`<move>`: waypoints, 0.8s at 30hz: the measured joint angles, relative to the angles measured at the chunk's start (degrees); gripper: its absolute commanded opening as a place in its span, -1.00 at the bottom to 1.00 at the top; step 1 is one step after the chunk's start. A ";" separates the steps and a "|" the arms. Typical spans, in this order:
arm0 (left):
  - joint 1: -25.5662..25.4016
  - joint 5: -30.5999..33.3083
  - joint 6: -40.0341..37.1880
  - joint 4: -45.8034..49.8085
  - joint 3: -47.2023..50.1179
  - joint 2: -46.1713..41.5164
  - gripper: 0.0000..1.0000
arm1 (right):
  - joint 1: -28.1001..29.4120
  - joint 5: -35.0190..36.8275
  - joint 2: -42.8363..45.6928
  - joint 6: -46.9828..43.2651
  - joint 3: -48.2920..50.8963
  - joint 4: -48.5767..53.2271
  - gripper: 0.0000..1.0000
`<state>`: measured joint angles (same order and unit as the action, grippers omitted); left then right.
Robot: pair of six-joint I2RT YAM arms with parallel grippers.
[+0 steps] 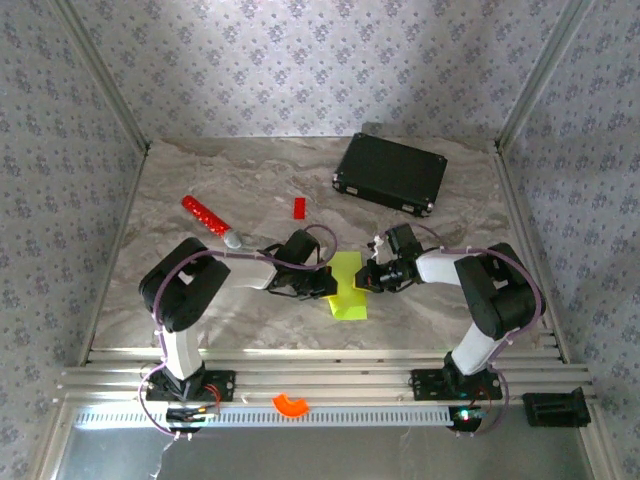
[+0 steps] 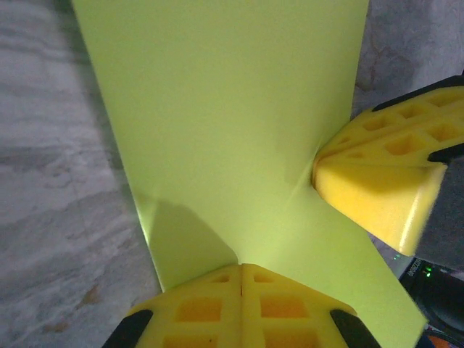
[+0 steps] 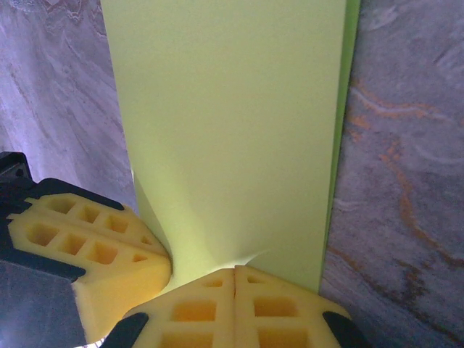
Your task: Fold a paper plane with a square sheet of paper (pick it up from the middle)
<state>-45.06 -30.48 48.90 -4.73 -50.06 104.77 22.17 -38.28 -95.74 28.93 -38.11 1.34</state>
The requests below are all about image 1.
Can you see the yellow-green paper sheet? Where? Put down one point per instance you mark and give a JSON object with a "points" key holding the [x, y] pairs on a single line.
{"points": [[347, 307]]}

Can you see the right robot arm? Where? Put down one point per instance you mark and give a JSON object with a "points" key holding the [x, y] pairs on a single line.
{"points": [[500, 300]]}

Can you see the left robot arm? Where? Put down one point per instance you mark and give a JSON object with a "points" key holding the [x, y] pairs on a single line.
{"points": [[185, 300]]}

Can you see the grey metal sheet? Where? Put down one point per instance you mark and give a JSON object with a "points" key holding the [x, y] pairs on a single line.
{"points": [[325, 455]]}

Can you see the red toy brick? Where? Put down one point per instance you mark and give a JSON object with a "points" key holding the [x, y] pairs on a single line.
{"points": [[299, 208]]}

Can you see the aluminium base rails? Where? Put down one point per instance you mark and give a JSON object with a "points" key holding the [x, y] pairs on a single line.
{"points": [[325, 380]]}

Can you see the black hard case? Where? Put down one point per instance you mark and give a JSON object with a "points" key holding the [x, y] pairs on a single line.
{"points": [[392, 172]]}

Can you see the red glitter toy microphone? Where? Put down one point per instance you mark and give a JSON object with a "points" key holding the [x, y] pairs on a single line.
{"points": [[210, 220]]}

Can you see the orange curved plastic piece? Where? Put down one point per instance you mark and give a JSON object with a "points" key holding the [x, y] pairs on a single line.
{"points": [[290, 407]]}

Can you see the green circuit board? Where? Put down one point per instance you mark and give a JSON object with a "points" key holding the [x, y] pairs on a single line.
{"points": [[467, 416]]}

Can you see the black connector board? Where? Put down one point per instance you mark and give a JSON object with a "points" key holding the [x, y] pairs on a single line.
{"points": [[187, 415]]}

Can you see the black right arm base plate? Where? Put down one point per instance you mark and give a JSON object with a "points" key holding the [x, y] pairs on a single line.
{"points": [[425, 385]]}

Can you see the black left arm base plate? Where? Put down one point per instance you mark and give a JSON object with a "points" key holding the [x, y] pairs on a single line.
{"points": [[220, 385]]}

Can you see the aluminium side rail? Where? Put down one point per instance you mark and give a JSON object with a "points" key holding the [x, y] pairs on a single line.
{"points": [[114, 257], [520, 200]]}

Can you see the black plastic bracket box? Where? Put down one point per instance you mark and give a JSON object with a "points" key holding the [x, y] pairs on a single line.
{"points": [[555, 409]]}

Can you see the aluminium frame post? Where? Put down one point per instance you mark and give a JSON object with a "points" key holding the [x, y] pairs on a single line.
{"points": [[107, 85], [540, 75]]}

